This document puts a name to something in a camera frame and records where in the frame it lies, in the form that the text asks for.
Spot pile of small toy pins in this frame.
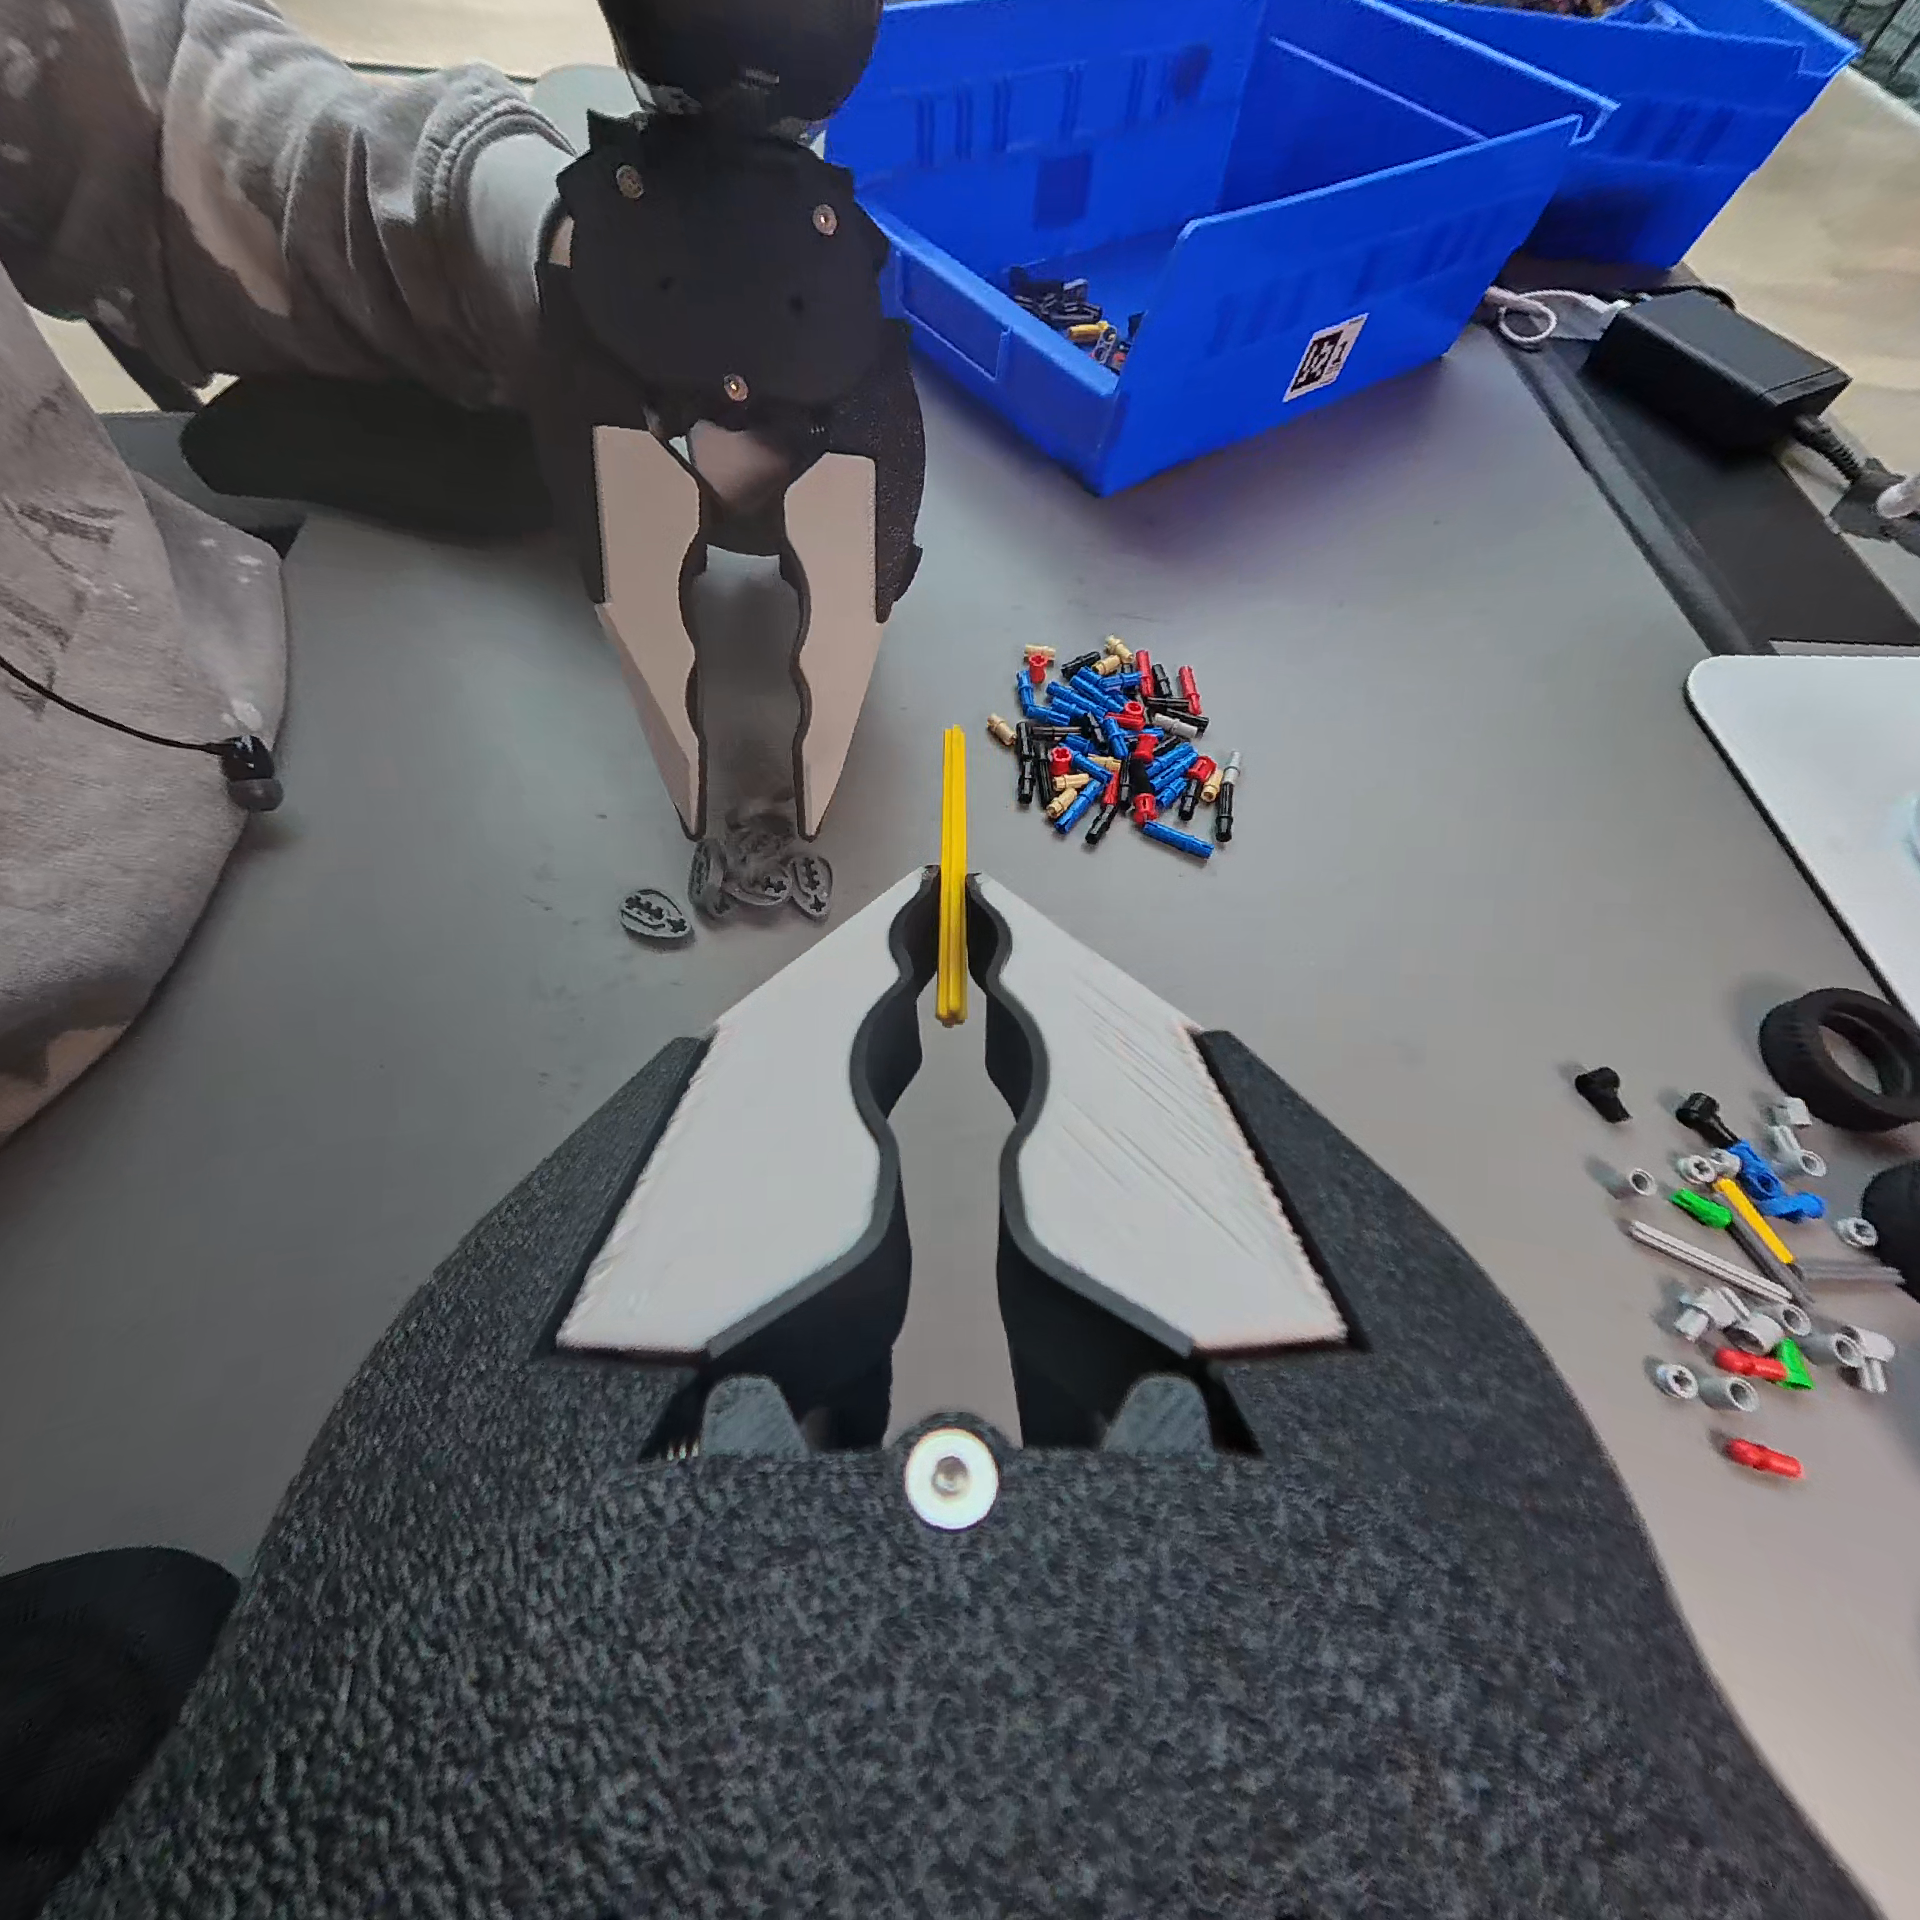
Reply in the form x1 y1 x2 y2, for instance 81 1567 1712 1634
980 637 1245 864

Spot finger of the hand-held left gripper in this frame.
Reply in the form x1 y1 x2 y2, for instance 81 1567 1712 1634
583 425 708 847
785 449 880 847

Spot person's left forearm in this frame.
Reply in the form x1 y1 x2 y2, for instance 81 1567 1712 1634
0 0 583 410

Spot blue plastic bin with label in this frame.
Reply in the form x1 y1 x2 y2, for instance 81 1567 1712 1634
825 0 1617 493

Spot cluster of mixed toy parts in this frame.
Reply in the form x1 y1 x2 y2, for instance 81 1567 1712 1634
1617 1101 1896 1479

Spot black power adapter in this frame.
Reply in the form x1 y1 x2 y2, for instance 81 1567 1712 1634
1586 290 1848 449

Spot black adapter cable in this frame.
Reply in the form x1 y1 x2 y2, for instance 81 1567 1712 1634
1793 410 1920 518

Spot person's grey sweatshirt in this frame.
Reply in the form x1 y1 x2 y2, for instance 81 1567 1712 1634
0 269 292 1142

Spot black earphone cable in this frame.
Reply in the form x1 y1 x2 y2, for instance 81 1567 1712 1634
0 654 292 815

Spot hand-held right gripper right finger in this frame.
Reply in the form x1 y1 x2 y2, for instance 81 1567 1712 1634
969 873 1349 1367

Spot white cord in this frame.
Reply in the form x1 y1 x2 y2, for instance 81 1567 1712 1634
1480 278 1631 348

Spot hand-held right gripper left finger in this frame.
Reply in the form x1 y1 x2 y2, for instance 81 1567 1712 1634
552 867 942 1359

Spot heap of dark toy parts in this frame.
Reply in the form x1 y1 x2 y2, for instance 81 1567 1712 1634
1008 258 1140 364

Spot yellow toy axle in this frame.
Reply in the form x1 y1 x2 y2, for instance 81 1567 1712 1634
938 724 974 1025

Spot grey desk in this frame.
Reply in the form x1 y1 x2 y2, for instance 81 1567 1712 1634
0 61 1920 1920

